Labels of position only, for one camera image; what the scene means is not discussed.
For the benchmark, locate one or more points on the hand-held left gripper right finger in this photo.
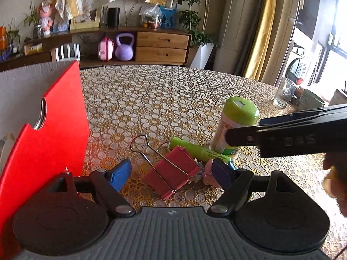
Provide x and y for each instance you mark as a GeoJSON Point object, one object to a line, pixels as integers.
{"type": "Point", "coordinates": [221, 172]}

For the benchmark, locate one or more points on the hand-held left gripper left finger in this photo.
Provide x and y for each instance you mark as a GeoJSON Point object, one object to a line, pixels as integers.
{"type": "Point", "coordinates": [119, 174]}

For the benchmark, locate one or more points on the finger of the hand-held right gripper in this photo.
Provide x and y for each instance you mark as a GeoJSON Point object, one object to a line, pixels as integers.
{"type": "Point", "coordinates": [244, 136]}
{"type": "Point", "coordinates": [284, 118]}

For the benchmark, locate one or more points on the green lid canister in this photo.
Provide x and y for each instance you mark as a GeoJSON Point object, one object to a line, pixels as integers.
{"type": "Point", "coordinates": [240, 109]}

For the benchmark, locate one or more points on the pink binder clip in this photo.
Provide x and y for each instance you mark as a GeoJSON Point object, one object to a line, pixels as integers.
{"type": "Point", "coordinates": [170, 170]}

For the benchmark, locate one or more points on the red cardboard box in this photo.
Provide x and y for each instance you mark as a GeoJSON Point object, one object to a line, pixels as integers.
{"type": "Point", "coordinates": [54, 140]}

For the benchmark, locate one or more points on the person's right hand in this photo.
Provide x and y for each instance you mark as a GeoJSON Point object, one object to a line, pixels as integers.
{"type": "Point", "coordinates": [340, 173]}

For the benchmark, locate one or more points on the small pink figure toy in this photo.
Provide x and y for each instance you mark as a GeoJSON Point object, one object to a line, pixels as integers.
{"type": "Point", "coordinates": [207, 168]}

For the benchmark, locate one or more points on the clear drinking glass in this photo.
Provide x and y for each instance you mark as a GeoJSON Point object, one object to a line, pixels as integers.
{"type": "Point", "coordinates": [284, 93]}

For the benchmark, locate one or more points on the green mug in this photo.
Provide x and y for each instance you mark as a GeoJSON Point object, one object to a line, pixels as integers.
{"type": "Point", "coordinates": [310, 101]}

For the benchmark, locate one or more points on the green white marker pen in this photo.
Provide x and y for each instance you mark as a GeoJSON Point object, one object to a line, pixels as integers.
{"type": "Point", "coordinates": [187, 146]}

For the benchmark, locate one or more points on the potted tree white pot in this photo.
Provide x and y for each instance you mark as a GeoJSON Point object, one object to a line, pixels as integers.
{"type": "Point", "coordinates": [202, 55]}

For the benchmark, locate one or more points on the yellow curtain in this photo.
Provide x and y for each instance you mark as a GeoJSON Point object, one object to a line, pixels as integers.
{"type": "Point", "coordinates": [264, 27]}

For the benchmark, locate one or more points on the standing air conditioner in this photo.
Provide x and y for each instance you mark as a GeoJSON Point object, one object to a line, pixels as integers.
{"type": "Point", "coordinates": [235, 27]}

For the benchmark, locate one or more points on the wooden tv cabinet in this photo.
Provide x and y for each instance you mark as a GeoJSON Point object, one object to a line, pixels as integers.
{"type": "Point", "coordinates": [162, 47]}

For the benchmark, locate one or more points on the purple kettlebell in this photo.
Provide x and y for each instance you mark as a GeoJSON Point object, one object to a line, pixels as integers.
{"type": "Point", "coordinates": [124, 50]}

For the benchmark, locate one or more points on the pink toy bag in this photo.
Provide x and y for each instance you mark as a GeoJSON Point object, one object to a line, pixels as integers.
{"type": "Point", "coordinates": [105, 50]}

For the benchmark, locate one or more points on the blue bag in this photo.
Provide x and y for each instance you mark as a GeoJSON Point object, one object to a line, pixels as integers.
{"type": "Point", "coordinates": [168, 17]}

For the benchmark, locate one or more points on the small brown cardboard box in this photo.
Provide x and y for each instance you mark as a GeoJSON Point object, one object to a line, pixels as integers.
{"type": "Point", "coordinates": [33, 49]}

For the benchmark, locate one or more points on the clear plastic bag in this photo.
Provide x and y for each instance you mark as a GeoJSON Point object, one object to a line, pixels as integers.
{"type": "Point", "coordinates": [149, 16]}

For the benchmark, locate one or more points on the black cylinder speaker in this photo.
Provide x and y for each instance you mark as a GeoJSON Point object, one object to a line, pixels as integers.
{"type": "Point", "coordinates": [113, 17]}

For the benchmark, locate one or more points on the small plant in jar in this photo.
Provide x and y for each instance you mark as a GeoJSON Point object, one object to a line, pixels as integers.
{"type": "Point", "coordinates": [36, 29]}

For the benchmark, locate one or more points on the pink doll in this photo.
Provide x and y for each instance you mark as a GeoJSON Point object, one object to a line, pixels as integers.
{"type": "Point", "coordinates": [45, 19]}

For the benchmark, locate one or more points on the small leafy plant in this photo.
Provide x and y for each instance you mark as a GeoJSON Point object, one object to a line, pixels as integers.
{"type": "Point", "coordinates": [13, 35]}

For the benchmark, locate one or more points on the orange container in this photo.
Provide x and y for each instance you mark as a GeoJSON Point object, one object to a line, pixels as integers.
{"type": "Point", "coordinates": [2, 38]}

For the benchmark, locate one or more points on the cream photo frame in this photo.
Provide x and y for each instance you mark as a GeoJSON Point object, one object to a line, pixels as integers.
{"type": "Point", "coordinates": [85, 19]}

